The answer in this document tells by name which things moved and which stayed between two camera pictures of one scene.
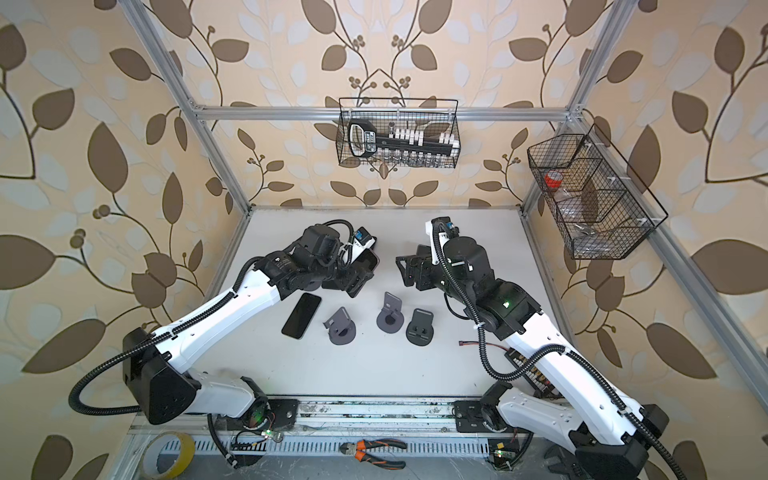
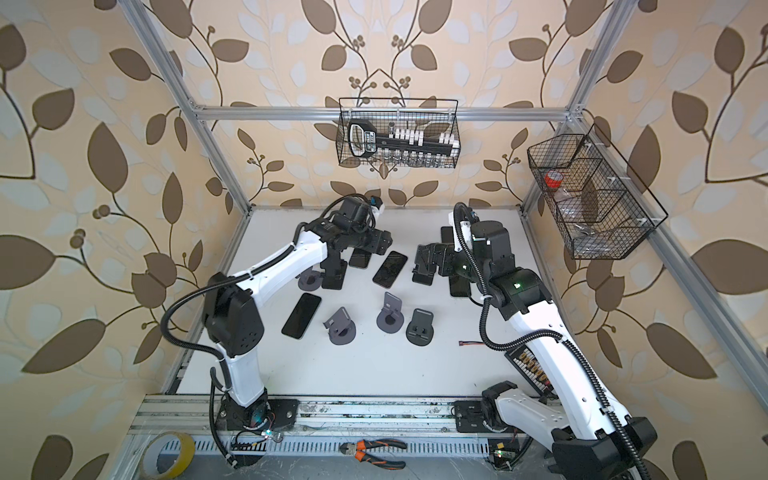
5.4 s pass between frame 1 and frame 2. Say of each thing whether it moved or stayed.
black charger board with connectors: stayed
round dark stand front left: stayed
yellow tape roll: stayed
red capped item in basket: stayed
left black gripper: moved
